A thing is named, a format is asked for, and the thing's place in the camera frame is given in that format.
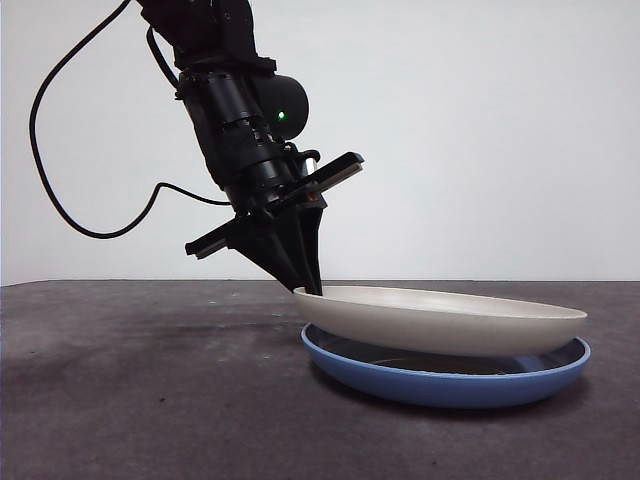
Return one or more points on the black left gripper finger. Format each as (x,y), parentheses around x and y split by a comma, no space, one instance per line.
(272,250)
(312,240)

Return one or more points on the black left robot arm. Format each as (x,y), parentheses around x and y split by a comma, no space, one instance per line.
(225,120)

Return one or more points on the white round plate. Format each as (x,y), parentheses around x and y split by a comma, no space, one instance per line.
(430,325)

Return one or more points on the blue round plate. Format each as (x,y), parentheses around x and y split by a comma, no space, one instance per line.
(425,391)

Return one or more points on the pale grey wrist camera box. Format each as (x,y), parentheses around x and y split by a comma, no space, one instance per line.
(310,166)

